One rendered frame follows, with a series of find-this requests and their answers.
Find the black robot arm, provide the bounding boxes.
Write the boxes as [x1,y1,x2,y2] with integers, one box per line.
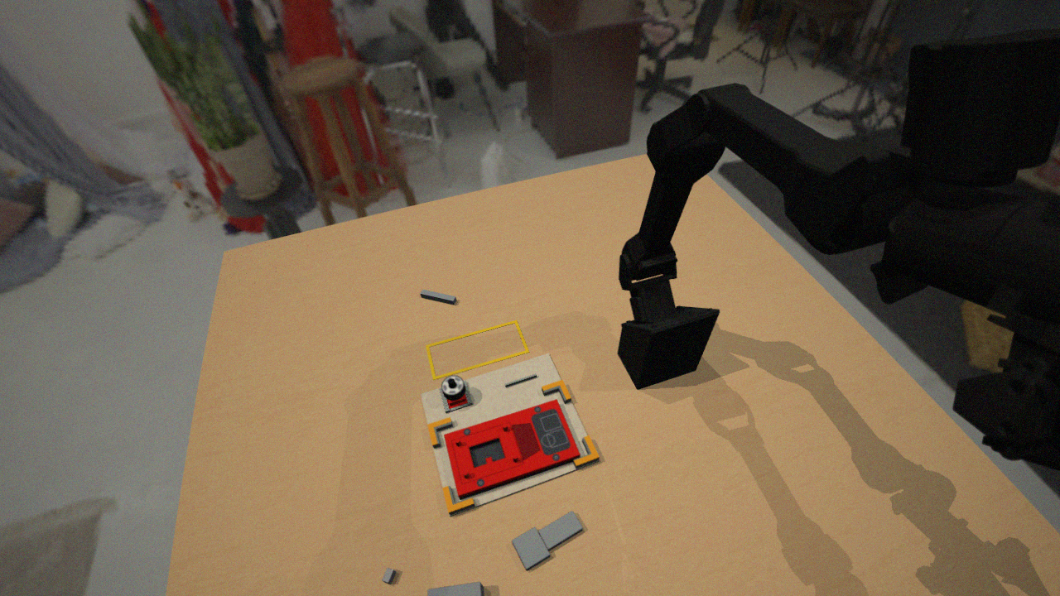
[619,29,1060,471]

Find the black wheel with grey hub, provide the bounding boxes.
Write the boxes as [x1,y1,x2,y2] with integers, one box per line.
[441,376,465,401]

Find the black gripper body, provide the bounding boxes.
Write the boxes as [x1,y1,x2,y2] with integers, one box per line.
[976,195,1060,325]

